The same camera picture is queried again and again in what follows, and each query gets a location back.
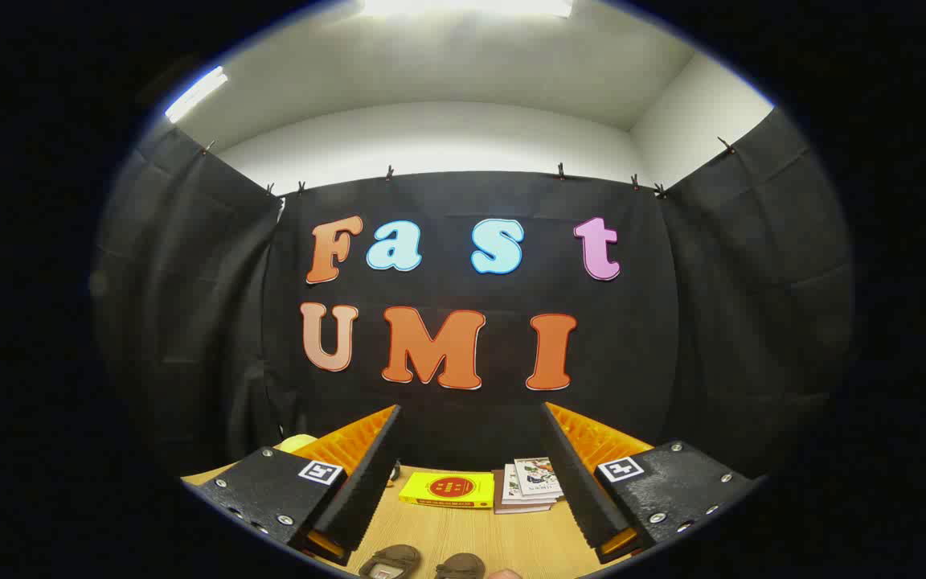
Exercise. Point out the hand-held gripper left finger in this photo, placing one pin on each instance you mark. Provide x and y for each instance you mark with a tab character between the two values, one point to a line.
362	490

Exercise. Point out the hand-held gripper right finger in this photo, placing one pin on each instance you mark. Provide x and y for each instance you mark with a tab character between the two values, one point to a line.
583	490

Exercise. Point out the brown fuzzy slipper shoe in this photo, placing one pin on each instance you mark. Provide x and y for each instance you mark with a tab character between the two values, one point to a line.
395	557
460	565

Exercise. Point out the white paperback book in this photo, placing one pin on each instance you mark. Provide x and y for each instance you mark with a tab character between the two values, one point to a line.
503	507
511	486

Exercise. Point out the yellow round bun plush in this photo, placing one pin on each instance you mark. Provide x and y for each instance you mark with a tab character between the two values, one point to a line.
296	442

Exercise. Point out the yellow book with red circle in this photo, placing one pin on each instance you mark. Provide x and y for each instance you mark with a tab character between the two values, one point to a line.
447	488

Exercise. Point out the black backdrop cloth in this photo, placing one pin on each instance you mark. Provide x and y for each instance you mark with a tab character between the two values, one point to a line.
463	193

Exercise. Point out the ceiling light panel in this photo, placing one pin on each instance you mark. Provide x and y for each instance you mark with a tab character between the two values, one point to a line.
196	93

